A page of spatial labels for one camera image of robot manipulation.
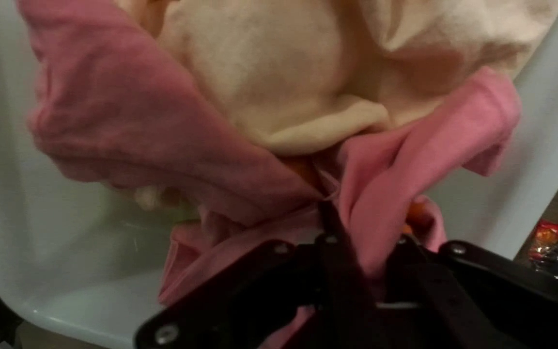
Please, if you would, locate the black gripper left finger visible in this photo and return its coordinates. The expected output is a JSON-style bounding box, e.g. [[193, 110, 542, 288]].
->
[[131, 199, 385, 349]]

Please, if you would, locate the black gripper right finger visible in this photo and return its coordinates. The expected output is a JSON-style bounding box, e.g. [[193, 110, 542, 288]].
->
[[381, 236, 558, 349]]

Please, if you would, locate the pink shirt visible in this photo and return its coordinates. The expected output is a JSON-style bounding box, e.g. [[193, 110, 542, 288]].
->
[[15, 0, 523, 349]]

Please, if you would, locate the cream peach shirt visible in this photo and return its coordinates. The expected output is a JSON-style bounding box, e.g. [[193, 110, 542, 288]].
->
[[112, 0, 558, 158]]

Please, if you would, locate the white plastic bin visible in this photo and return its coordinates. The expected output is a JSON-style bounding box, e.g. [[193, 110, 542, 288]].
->
[[0, 0, 558, 349]]

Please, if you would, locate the clear plastic water bottle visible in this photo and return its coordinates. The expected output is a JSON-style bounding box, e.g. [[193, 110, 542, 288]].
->
[[526, 238, 558, 286]]

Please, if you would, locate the small orange-red wrapper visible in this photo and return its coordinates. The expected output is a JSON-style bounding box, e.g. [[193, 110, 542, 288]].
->
[[528, 218, 558, 245]]

